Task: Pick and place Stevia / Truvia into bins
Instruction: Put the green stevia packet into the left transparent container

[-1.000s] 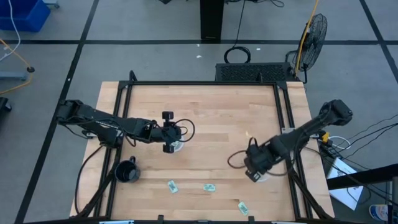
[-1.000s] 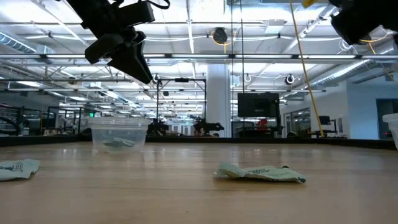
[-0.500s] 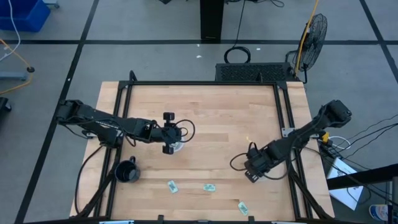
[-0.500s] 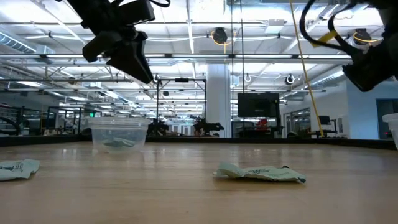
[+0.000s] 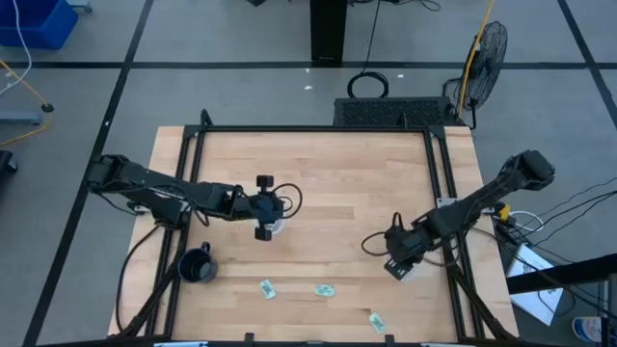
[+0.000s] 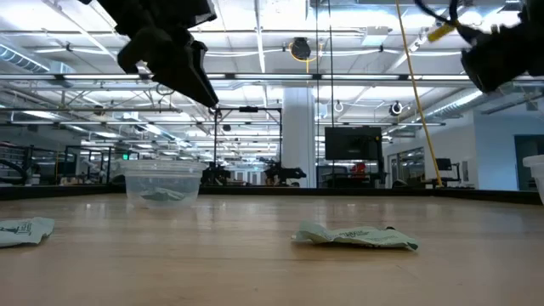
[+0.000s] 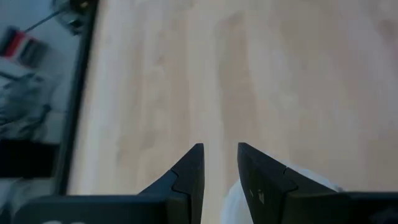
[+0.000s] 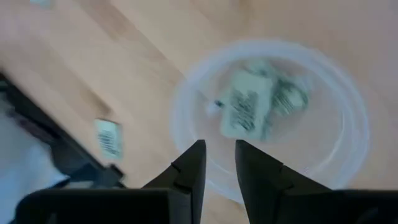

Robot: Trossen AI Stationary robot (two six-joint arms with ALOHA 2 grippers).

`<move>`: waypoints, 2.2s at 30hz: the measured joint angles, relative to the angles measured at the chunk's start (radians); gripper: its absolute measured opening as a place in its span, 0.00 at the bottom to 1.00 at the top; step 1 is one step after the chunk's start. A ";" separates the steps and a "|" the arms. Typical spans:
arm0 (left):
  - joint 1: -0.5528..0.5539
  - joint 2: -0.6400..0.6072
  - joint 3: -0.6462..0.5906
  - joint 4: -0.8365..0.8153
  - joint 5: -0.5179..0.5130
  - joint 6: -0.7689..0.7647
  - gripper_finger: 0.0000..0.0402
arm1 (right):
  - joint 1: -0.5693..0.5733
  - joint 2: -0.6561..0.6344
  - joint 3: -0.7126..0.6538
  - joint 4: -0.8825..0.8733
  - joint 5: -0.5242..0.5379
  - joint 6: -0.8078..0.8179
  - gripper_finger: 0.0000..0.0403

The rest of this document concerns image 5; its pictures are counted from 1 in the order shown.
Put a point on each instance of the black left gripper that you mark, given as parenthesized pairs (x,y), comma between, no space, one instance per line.
(265,207)

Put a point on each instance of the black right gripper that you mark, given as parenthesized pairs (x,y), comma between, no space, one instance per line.
(407,243)

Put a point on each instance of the green white Truvia packet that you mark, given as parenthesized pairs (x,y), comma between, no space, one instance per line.
(268,289)
(377,322)
(325,290)

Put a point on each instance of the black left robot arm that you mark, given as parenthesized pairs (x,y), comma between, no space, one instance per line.
(159,185)

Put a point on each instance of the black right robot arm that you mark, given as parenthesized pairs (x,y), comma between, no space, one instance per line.
(482,197)

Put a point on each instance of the black mug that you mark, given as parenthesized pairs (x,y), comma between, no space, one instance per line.
(195,267)

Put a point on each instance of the yellow connector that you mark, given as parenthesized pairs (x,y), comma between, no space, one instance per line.
(504,213)

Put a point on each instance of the white paper sheet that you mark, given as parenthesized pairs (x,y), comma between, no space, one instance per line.
(535,289)

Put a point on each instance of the black beam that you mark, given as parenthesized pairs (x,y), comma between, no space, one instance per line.
(559,277)

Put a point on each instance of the black pillar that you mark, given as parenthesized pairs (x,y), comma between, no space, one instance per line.
(329,29)

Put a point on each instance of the white blue shoe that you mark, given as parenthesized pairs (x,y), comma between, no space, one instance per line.
(585,329)

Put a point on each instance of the black floor fan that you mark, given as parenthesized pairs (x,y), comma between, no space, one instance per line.
(484,62)

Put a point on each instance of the grey floor base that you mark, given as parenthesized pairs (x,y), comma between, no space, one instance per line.
(19,116)

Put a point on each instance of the blue plastic bin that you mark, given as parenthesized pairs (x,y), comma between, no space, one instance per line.
(34,21)

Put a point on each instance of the black aluminium rig frame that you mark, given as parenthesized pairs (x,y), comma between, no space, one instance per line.
(313,129)

